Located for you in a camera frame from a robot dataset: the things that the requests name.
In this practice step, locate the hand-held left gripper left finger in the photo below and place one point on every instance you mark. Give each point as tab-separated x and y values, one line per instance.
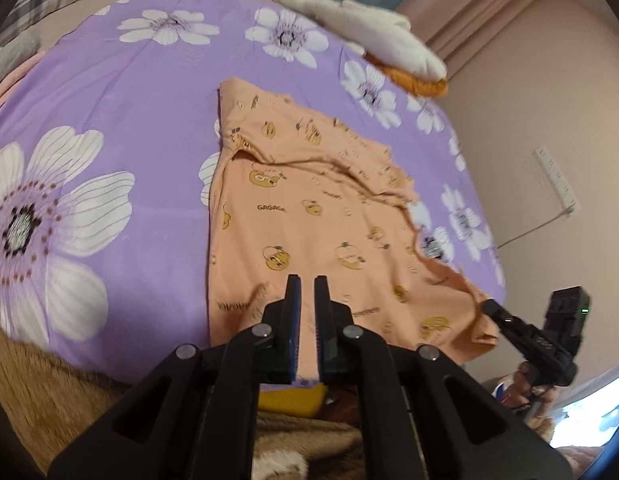
295	310

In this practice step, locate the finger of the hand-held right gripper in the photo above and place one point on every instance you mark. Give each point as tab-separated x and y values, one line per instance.
507	322

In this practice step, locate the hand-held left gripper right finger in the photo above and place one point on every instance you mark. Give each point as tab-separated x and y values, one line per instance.
320	310

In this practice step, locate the orange printed baby garment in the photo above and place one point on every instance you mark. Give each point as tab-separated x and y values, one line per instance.
319	210

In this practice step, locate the person's right hand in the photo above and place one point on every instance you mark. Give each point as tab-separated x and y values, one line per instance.
537	402

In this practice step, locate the blue white cloth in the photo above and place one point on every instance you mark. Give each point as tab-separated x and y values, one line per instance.
594	415

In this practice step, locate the yellow flat object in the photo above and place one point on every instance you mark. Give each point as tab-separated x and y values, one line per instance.
289	400

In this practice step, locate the white power strip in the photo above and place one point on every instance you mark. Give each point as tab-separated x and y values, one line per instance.
557	180

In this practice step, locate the purple floral bedsheet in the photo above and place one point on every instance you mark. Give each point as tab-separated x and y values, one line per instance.
129	135

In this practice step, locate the brown fuzzy blanket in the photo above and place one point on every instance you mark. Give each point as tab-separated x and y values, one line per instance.
54	405

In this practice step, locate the white goose plush toy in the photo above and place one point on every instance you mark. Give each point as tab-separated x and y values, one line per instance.
369	25

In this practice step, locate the pink curtain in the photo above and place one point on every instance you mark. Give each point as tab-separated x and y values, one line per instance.
479	5

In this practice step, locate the plaid pillow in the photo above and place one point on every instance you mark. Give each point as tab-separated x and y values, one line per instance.
34	5

